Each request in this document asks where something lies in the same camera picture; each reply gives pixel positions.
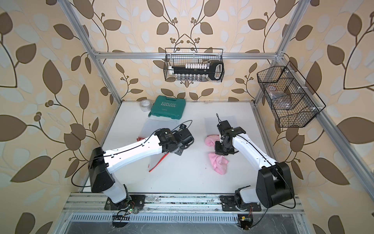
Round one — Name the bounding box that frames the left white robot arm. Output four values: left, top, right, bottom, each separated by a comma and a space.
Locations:
88, 125, 194, 204

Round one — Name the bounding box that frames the stack of clear document bags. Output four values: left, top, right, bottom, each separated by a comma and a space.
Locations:
137, 120, 179, 141

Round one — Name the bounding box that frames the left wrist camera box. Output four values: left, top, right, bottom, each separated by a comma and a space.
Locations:
178, 124, 191, 136

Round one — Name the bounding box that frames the green plastic tool case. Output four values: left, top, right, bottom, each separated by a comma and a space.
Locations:
148, 96, 186, 120

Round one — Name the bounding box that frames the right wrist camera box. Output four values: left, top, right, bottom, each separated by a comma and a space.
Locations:
217, 121, 232, 136

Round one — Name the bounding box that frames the clear mesh document bag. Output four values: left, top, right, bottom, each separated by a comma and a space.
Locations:
148, 153, 168, 172

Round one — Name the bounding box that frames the black wire basket wall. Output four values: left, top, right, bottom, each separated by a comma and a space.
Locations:
257, 61, 326, 128
163, 47, 225, 82

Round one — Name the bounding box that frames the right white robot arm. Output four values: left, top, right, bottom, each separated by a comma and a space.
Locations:
215, 121, 295, 209

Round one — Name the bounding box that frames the black white tool in basket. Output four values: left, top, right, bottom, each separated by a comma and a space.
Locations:
164, 60, 225, 82

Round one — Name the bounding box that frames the wiped clear document bag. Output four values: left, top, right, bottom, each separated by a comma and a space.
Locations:
204, 115, 239, 135

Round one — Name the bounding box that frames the clear tape roll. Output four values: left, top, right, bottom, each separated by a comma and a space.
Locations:
139, 99, 153, 112

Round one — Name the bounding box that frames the pink wiping cloth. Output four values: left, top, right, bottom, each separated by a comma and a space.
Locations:
205, 135, 228, 175

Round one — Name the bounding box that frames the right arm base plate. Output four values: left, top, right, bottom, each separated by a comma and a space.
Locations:
219, 195, 262, 212

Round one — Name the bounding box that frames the black wire basket back wall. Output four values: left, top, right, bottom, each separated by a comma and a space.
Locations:
163, 47, 225, 82

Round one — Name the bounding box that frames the black wire basket right wall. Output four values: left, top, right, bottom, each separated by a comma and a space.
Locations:
257, 61, 326, 128

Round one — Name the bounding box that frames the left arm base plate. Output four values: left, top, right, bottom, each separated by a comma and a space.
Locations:
104, 195, 146, 212

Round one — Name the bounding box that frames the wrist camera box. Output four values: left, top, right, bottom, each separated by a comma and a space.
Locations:
178, 124, 191, 136
217, 121, 232, 136

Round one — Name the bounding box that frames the aluminium front rail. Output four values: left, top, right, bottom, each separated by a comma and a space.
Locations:
62, 193, 305, 215

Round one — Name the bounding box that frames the plastic bag in right basket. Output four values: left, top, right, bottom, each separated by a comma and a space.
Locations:
266, 86, 292, 109

